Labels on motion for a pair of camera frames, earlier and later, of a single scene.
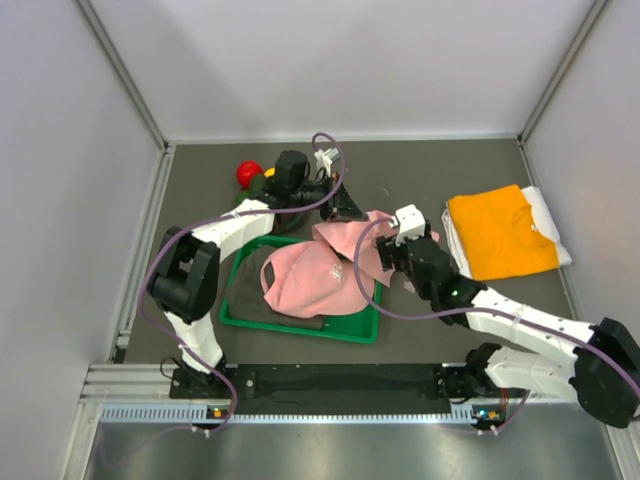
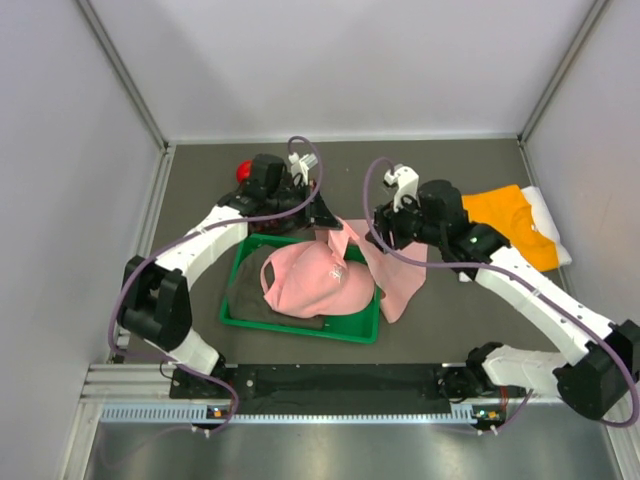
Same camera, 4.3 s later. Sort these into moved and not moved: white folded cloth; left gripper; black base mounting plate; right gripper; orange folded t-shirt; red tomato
Moved: left gripper; right gripper
Not moved: white folded cloth; orange folded t-shirt; black base mounting plate; red tomato
